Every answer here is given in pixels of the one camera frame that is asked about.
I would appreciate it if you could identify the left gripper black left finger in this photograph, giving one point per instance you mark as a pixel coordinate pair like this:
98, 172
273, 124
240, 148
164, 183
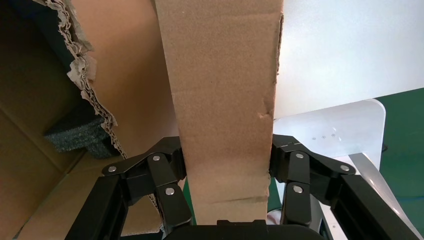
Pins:
155, 165

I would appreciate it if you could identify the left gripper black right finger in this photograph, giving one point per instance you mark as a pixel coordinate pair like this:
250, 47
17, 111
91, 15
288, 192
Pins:
298, 165

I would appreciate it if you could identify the small narrow cardboard box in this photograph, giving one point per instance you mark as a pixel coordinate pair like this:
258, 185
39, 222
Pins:
218, 99

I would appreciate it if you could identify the big open cardboard box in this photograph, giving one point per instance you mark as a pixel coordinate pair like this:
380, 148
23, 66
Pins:
30, 99

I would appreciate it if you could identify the white table foot plate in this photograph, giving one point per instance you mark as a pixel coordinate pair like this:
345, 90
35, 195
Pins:
348, 132

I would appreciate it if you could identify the white table leg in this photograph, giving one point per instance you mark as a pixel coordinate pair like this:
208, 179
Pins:
377, 185

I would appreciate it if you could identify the black foam insert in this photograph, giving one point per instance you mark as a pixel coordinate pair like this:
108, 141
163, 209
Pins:
76, 136

